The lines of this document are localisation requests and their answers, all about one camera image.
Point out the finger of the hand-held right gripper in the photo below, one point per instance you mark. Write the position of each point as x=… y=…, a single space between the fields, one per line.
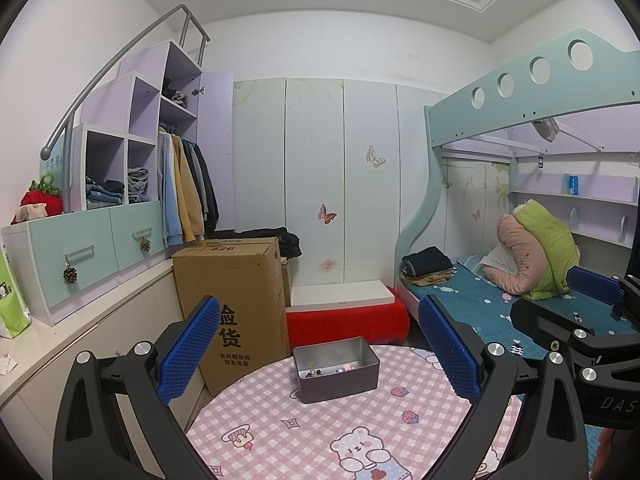
x=595 y=285
x=545 y=320

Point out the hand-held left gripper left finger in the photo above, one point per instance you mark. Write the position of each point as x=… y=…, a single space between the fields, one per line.
x=192 y=345

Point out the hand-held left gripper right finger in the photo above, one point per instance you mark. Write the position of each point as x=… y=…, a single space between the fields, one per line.
x=447 y=350

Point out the pink bear charm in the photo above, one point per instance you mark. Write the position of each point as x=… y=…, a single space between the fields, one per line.
x=344 y=368

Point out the dark metal tin box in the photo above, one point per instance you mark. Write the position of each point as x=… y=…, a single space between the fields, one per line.
x=340 y=385

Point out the person's right hand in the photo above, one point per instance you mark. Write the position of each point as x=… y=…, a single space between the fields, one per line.
x=611 y=455

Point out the large cardboard box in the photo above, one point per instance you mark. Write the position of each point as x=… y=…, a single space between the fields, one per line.
x=225 y=310

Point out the blue printed bedsheet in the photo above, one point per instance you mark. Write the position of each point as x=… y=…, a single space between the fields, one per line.
x=475 y=305

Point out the green blanket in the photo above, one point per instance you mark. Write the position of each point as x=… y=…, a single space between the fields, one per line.
x=550 y=245

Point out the folded tan clothes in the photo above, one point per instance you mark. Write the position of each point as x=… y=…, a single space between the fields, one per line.
x=430 y=280

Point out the white pillow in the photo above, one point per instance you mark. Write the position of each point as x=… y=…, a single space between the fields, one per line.
x=497 y=262

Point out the folded black clothes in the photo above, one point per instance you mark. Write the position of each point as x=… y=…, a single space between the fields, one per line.
x=427 y=261

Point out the white low cabinet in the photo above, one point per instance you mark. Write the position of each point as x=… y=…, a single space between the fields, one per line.
x=100 y=325

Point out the blue box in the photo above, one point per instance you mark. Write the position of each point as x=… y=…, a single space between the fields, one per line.
x=573 y=184

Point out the red covered bench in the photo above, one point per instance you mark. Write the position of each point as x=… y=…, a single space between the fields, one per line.
x=345 y=322

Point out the pine cone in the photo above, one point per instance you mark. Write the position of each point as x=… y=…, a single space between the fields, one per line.
x=70 y=274
x=145 y=245

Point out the white board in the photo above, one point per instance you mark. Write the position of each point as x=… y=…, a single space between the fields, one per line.
x=340 y=294

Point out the narrow teal drawer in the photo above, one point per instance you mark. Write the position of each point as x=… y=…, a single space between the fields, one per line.
x=137 y=235

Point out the black clothes pile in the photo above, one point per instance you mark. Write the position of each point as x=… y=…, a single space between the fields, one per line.
x=270 y=242

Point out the pink checked bear tablecloth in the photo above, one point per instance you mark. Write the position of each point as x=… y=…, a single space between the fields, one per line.
x=310 y=435

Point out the wide teal drawer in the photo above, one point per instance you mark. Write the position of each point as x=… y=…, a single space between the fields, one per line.
x=75 y=255

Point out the yellow hanging jacket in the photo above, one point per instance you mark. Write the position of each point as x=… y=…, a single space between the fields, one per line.
x=189 y=195

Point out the light blue hanging jacket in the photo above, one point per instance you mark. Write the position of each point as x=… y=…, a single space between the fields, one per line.
x=170 y=195

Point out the dark hanging jackets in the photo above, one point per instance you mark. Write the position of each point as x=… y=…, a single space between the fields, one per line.
x=207 y=190

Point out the hanging pink grey cloth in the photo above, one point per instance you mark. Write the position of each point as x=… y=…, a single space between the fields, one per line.
x=546 y=129

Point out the folded dark blue jeans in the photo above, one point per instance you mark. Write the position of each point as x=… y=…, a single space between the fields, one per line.
x=104 y=194

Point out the red butterfly sticker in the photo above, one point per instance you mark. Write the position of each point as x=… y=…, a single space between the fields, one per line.
x=327 y=214

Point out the green package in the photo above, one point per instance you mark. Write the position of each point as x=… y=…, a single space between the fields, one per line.
x=12 y=295

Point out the white paper scraps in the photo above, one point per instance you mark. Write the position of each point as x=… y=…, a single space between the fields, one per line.
x=6 y=364

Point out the brown butterfly sticker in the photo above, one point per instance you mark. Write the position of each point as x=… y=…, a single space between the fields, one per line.
x=375 y=157

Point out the red strawberry plush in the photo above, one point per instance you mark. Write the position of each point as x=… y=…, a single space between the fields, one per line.
x=42 y=202

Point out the white wardrobe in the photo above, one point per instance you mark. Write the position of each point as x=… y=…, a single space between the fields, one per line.
x=315 y=160

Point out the purple stair shelf unit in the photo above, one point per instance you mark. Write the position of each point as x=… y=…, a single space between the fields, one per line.
x=145 y=110

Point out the clothes in shelf cubby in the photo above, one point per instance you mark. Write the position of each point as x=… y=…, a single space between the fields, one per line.
x=175 y=95

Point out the grey metal handrail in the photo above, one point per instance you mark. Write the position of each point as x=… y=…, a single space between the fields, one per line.
x=105 y=75

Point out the purple wall shelf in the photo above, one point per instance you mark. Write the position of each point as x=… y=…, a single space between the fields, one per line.
x=575 y=200

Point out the teal bunk bed frame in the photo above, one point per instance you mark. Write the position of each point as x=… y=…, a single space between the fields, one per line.
x=500 y=110

